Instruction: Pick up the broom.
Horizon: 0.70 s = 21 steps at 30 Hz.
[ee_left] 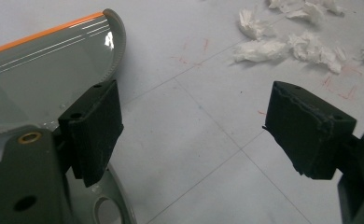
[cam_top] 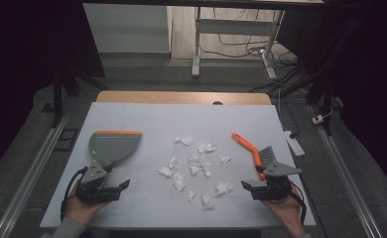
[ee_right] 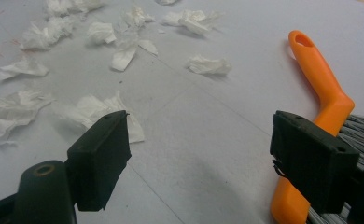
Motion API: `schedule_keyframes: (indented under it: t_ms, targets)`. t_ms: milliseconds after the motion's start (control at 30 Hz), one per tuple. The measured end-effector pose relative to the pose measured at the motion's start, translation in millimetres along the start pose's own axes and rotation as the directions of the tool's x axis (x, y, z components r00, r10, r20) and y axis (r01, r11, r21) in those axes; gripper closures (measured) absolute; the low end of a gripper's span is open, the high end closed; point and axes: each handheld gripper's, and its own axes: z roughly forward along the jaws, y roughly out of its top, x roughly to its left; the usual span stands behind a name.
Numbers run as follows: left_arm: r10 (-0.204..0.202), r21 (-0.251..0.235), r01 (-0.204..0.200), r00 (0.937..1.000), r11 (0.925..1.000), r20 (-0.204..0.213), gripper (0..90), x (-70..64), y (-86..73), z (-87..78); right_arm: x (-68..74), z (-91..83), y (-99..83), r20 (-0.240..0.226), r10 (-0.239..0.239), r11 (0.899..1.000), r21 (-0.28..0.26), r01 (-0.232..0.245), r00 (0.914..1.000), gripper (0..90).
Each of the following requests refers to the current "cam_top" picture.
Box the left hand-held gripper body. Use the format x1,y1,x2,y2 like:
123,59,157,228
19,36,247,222
75,161,121,204

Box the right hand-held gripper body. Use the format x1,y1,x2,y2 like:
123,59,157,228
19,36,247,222
251,160,303,201

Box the orange brush with grey bristles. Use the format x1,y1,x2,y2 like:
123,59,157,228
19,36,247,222
231,132,279,181

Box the grey dustpan with orange edge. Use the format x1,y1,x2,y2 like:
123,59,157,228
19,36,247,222
87,130,144,169

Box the person's left hand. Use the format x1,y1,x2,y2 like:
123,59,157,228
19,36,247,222
64,182,108,226

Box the person's right hand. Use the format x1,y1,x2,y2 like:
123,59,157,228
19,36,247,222
260,186,308,238

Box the white power strip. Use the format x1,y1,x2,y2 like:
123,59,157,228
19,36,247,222
283,130,306,158

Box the black floor plate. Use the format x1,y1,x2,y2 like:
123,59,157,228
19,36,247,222
55,128,80,152

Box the scattered white paper scraps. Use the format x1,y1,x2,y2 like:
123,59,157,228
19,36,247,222
157,135,234,212

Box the white table mat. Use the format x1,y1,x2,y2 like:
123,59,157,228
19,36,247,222
40,101,317,230

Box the black tripod stand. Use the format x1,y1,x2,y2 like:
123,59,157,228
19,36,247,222
269,14,366,137

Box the dark curtain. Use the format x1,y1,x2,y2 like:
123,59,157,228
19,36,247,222
277,0,387,199
0,0,106,181

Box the grey cabinet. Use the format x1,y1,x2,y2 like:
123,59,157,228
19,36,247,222
82,3,173,55

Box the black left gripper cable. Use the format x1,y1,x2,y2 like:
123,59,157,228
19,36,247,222
60,166,89,222

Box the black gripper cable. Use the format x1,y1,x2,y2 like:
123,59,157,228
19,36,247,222
60,166,89,222
289,182,307,226

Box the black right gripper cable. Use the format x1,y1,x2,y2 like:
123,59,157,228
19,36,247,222
289,182,307,226

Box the black power strip cable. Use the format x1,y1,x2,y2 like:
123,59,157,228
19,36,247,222
278,88,301,139

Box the metal floor rail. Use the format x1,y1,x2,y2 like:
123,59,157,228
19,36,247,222
0,110,74,238
308,104,385,238

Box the small white adapter with cable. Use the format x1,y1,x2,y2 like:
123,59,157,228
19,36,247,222
312,107,334,125

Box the black floor cables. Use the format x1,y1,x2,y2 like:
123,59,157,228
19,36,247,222
199,8,299,68

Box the white metal desk frame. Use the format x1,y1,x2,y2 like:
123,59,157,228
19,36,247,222
191,5,286,79

